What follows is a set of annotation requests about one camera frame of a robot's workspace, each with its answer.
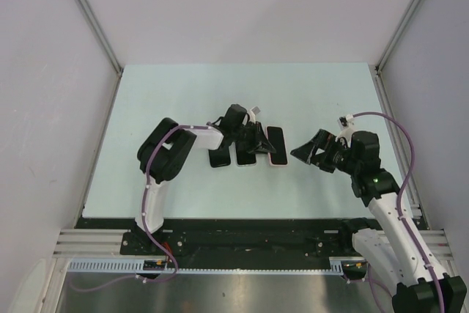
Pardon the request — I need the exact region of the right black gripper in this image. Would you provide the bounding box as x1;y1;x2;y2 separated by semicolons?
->
290;129;359;175

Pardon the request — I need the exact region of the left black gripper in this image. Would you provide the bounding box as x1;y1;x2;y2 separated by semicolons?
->
232;121;276;155

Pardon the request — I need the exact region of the teal-edged black smartphone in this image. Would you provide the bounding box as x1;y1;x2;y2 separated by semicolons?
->
267;126;287;165

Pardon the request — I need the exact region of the pink phone case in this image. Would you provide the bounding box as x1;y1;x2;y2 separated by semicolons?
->
265;125;289;168

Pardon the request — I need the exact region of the white-edged black smartphone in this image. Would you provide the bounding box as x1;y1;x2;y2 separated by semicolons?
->
235;142;256;166

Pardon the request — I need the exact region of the black phone case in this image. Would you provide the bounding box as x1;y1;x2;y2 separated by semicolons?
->
208;147;231;169

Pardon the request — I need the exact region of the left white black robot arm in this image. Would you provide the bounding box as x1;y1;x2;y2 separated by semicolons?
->
136;104;277;254

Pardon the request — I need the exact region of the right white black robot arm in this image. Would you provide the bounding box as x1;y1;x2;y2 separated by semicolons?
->
290;129;467;312

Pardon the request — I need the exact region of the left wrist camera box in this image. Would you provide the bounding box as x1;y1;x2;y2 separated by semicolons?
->
247;106;261;123

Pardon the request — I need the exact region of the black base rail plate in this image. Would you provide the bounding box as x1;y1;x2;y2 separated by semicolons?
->
76;217;382;269

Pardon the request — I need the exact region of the left aluminium frame post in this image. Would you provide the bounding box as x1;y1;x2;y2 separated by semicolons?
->
55;0;123;76

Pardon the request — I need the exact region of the aluminium frame post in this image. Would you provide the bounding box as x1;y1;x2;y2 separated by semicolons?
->
55;0;123;76
374;0;424;74

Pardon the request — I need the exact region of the white slotted cable duct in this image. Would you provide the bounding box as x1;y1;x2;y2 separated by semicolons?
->
67;258;344;276

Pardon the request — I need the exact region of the right aluminium frame post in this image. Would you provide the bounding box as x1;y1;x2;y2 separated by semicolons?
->
374;0;424;74

